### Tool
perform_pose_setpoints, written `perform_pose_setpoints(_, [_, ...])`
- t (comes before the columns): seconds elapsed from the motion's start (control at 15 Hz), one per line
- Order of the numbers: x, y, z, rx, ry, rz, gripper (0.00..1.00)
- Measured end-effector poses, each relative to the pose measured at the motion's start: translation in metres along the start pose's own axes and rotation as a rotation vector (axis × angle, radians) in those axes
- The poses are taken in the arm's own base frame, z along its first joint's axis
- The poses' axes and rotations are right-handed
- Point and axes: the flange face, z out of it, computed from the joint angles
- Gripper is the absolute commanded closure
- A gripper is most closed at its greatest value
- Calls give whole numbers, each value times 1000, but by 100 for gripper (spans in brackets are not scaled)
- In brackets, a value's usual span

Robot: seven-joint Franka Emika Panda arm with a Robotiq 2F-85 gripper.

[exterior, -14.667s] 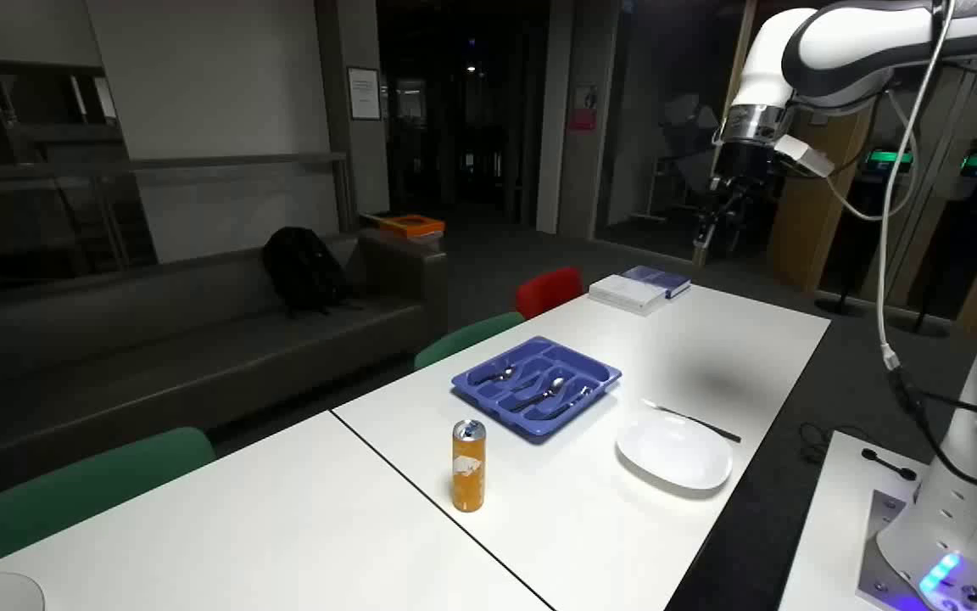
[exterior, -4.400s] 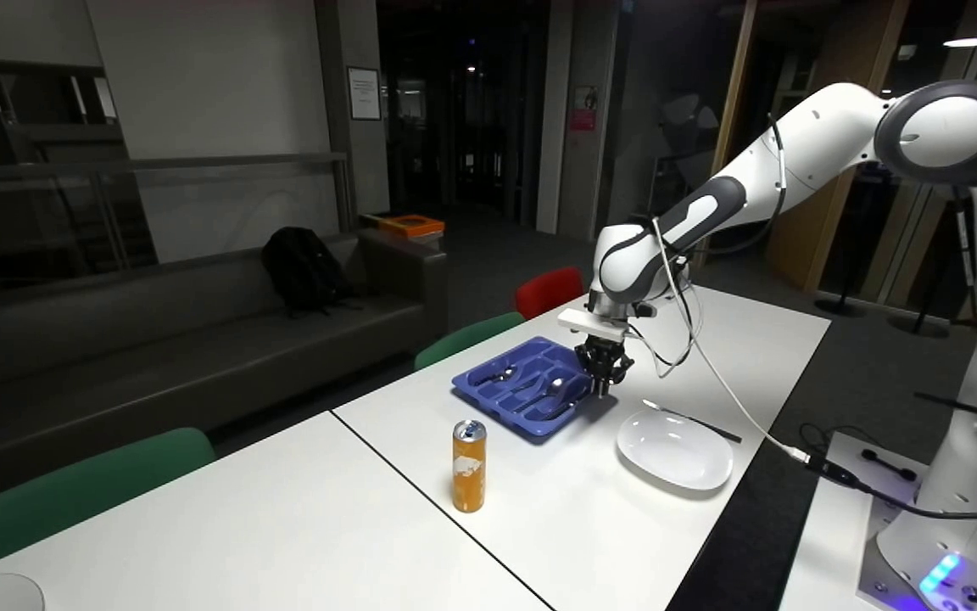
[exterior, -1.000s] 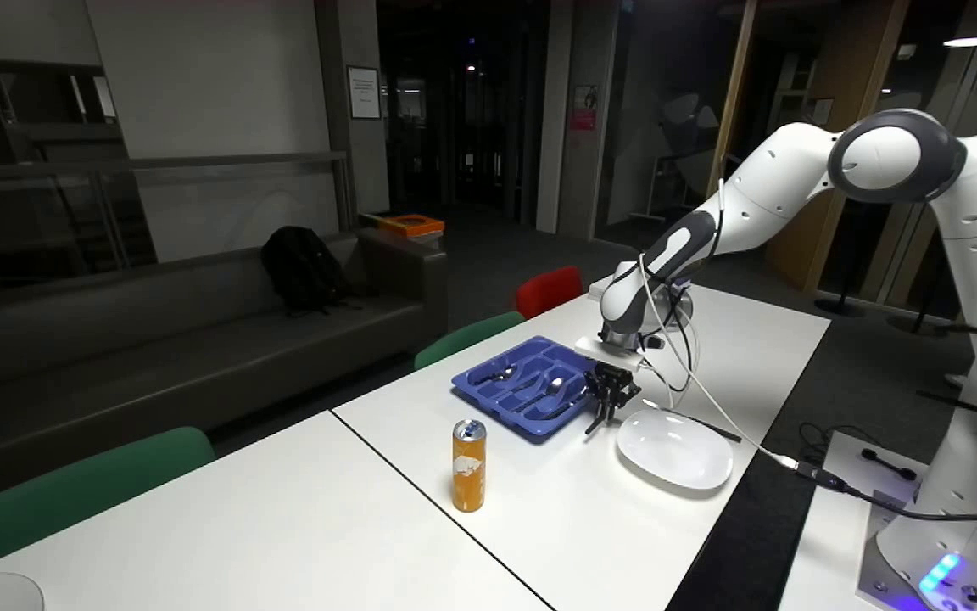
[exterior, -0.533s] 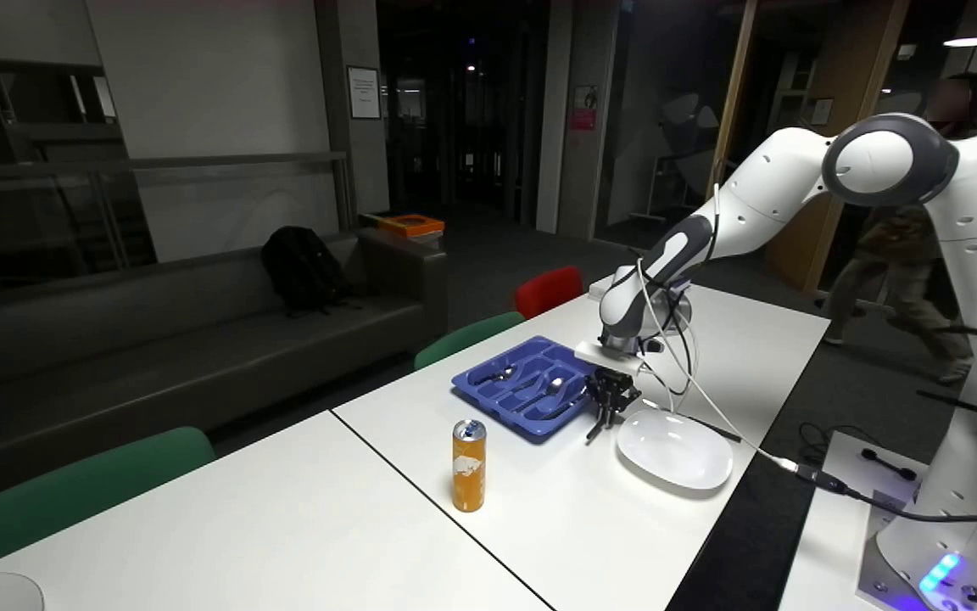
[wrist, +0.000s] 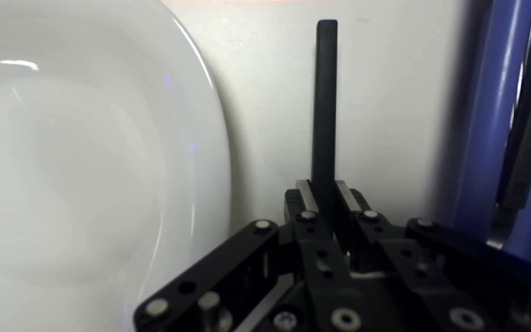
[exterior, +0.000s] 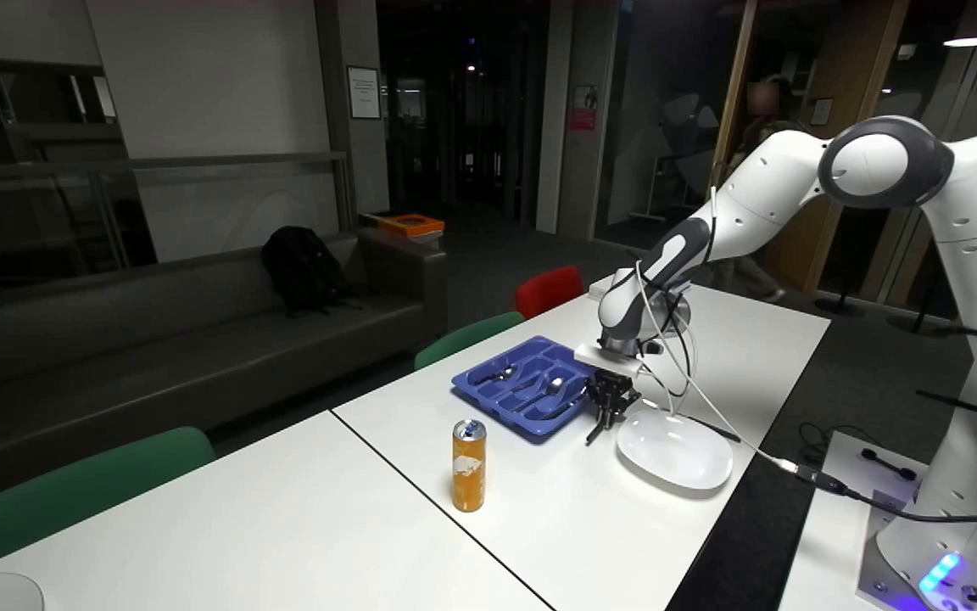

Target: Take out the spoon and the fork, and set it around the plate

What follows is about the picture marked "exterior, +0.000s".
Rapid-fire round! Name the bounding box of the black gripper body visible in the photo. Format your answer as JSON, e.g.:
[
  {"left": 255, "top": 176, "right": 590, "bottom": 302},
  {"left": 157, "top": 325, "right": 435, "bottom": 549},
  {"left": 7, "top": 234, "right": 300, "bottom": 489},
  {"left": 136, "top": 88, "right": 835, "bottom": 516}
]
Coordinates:
[{"left": 585, "top": 369, "right": 642, "bottom": 415}]

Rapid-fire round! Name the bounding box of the white plate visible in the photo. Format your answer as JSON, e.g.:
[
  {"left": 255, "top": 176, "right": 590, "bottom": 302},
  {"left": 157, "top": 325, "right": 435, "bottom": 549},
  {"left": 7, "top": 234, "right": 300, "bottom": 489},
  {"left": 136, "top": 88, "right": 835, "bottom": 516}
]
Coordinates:
[{"left": 614, "top": 409, "right": 737, "bottom": 498}]

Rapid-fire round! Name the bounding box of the grey robot mounting plate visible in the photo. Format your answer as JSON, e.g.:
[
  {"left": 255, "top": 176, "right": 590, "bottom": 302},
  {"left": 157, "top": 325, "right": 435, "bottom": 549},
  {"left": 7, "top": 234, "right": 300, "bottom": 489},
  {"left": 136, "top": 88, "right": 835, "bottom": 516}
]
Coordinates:
[{"left": 859, "top": 489, "right": 977, "bottom": 611}]

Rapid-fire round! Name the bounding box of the blue plastic cutlery tray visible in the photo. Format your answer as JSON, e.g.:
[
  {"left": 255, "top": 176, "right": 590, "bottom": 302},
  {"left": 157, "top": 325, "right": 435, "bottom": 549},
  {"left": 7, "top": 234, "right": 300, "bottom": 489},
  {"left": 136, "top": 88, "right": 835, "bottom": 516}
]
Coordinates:
[{"left": 448, "top": 333, "right": 623, "bottom": 448}]

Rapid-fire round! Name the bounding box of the black table knife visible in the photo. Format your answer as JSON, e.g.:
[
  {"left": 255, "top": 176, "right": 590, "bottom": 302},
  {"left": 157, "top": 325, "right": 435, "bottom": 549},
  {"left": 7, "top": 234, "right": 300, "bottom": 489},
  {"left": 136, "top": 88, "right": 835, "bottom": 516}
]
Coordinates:
[{"left": 684, "top": 411, "right": 745, "bottom": 445}]

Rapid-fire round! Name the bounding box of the silver teaspoon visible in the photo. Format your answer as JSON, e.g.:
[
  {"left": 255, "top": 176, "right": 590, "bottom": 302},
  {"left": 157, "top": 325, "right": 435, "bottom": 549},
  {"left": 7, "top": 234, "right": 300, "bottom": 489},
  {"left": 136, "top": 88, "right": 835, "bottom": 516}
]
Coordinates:
[{"left": 478, "top": 357, "right": 530, "bottom": 387}]

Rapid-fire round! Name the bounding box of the orange drink can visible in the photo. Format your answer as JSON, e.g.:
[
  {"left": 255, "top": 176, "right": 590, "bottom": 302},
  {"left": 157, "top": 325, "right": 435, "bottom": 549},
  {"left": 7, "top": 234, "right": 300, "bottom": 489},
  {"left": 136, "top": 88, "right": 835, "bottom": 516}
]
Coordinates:
[{"left": 448, "top": 419, "right": 490, "bottom": 516}]

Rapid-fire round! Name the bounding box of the green chair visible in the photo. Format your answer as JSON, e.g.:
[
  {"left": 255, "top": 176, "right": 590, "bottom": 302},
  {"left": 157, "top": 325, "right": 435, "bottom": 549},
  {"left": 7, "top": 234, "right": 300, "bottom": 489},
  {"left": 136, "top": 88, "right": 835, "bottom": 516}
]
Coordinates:
[
  {"left": 0, "top": 426, "right": 217, "bottom": 586},
  {"left": 412, "top": 308, "right": 530, "bottom": 375}
]

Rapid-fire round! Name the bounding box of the white side table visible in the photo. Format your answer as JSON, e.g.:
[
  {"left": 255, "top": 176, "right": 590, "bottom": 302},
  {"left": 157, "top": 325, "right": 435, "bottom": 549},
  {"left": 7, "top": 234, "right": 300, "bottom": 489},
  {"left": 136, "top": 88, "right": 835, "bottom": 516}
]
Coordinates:
[{"left": 776, "top": 428, "right": 934, "bottom": 611}]

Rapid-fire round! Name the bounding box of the orange lidded waste bin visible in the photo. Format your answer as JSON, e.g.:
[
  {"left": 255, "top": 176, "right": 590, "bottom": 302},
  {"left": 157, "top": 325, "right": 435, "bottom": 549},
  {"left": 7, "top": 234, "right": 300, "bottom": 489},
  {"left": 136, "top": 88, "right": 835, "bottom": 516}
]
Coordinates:
[{"left": 356, "top": 210, "right": 451, "bottom": 333}]

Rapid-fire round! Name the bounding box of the black backpack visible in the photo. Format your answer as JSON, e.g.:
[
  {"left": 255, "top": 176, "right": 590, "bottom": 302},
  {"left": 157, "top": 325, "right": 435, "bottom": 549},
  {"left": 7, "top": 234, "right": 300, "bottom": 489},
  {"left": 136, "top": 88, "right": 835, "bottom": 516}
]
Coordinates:
[{"left": 257, "top": 223, "right": 345, "bottom": 319}]

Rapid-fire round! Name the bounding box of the person in dark clothes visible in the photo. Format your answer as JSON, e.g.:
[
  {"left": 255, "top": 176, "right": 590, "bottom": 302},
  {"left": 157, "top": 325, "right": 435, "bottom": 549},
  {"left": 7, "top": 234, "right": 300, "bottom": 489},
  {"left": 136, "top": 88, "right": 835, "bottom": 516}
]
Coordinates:
[{"left": 738, "top": 72, "right": 801, "bottom": 158}]

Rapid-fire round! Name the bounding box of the grey sofa bench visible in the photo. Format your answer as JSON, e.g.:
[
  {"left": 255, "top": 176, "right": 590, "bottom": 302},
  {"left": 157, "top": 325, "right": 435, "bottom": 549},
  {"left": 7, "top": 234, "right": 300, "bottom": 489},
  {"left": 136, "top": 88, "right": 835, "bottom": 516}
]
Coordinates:
[{"left": 0, "top": 230, "right": 451, "bottom": 504}]

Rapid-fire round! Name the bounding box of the glass balustrade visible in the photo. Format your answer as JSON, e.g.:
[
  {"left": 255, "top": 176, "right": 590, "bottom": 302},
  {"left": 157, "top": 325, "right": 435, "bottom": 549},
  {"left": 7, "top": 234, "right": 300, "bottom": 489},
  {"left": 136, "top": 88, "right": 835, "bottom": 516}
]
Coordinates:
[{"left": 0, "top": 151, "right": 349, "bottom": 282}]

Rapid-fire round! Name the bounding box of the white cable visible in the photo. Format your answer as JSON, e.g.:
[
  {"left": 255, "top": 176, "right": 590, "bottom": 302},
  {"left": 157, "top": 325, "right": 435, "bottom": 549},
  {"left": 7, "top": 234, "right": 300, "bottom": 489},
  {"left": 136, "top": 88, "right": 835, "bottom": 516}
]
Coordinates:
[{"left": 632, "top": 282, "right": 788, "bottom": 468}]

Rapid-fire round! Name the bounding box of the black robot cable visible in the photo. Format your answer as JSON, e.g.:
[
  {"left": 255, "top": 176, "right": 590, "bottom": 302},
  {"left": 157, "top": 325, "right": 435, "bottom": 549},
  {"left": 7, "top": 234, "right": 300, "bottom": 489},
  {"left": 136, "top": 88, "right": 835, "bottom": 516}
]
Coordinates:
[{"left": 775, "top": 451, "right": 977, "bottom": 530}]

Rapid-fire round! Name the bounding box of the red wall sign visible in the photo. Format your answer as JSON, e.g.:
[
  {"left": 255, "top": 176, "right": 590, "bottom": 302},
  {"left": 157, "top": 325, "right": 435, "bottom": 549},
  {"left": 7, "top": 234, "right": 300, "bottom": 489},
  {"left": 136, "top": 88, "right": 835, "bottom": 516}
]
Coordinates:
[{"left": 568, "top": 81, "right": 601, "bottom": 131}]

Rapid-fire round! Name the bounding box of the framed wall notice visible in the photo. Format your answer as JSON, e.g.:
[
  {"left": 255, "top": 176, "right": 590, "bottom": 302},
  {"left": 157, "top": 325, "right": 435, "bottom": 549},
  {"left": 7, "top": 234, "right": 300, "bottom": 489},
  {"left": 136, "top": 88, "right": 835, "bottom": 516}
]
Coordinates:
[{"left": 345, "top": 65, "right": 385, "bottom": 122}]

